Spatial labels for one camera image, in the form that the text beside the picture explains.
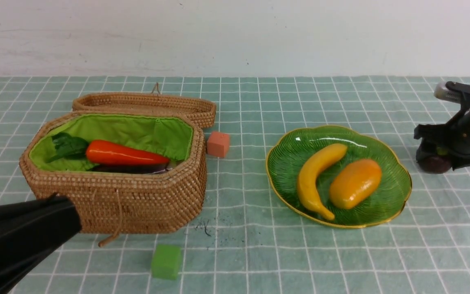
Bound woven wicker basket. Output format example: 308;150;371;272
19;111;207;234

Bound green foam cube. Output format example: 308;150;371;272
151;244;182;280

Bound green glass plate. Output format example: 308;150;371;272
266;125;412;229

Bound orange yellow toy mango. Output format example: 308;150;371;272
329;159;382;209

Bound orange toy carrot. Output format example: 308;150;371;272
45;132;171;166

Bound purple toy eggplant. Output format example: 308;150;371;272
88;162;178;174

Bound orange foam cube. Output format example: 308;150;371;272
206;131;230;158

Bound purple toy mangosteen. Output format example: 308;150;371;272
416;145;452;174

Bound yellow toy banana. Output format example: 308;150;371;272
297;143;348;221

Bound woven basket lid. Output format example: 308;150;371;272
71;83;217;128

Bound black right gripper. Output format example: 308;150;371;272
414;81;470;170

